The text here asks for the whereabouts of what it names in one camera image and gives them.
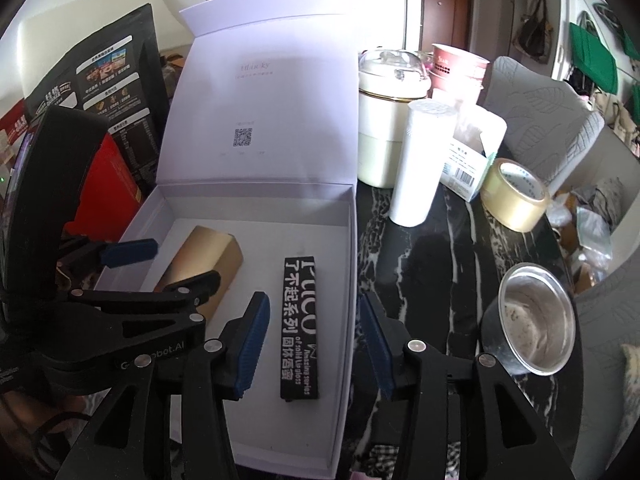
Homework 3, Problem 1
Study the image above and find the black cable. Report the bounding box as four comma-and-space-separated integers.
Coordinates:
0, 410, 91, 466

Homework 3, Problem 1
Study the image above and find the clear tape roll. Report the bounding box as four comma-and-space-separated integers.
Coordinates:
480, 157, 551, 233

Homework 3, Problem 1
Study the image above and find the black snack bag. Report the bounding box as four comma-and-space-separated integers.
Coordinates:
25, 3, 171, 196

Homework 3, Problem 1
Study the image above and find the white plastic packet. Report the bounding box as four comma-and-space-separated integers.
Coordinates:
452, 102, 508, 161

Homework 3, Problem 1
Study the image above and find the black printed slim box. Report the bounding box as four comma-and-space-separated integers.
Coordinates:
279, 255, 321, 403

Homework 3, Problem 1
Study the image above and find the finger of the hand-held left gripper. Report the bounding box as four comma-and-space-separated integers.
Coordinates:
67, 270, 222, 330
57, 239, 160, 274

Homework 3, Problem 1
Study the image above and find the brown door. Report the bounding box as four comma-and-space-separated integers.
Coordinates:
421, 0, 473, 56

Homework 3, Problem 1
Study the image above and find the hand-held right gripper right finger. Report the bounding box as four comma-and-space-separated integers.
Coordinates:
357, 291, 576, 480

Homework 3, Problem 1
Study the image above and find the red printed packet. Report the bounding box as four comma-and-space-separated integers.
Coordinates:
0, 99, 36, 161

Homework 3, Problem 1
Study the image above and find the pile of plastic bags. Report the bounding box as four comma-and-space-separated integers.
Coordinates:
547, 177, 626, 291

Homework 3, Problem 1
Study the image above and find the gold box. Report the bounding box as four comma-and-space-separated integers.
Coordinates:
152, 226, 245, 331

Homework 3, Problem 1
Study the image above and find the steel bowl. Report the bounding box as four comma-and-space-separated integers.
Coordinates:
481, 262, 577, 377

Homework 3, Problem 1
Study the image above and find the white gift box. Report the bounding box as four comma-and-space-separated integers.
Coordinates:
95, 0, 361, 480

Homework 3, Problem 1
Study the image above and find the black white checked cloth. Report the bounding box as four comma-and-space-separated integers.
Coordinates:
350, 440, 481, 480

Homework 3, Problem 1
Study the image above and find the grey leaf-pattern cushion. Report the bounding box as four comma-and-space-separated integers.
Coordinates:
480, 56, 606, 196
570, 260, 640, 461

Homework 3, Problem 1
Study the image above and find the green bag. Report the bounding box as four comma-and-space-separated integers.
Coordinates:
570, 10, 621, 96

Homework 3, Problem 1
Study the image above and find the white kettle with glass lid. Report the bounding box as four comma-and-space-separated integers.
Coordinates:
357, 49, 433, 188

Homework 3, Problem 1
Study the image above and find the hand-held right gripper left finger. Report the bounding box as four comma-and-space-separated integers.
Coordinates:
52, 291, 271, 480

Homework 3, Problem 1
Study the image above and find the pink paper cup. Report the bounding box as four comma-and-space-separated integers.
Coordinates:
430, 72, 486, 103
431, 43, 491, 80

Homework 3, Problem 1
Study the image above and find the brown hanging bag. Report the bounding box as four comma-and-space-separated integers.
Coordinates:
515, 0, 551, 63

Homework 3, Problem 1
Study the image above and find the red box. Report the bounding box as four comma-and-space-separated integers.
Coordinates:
70, 132, 143, 261

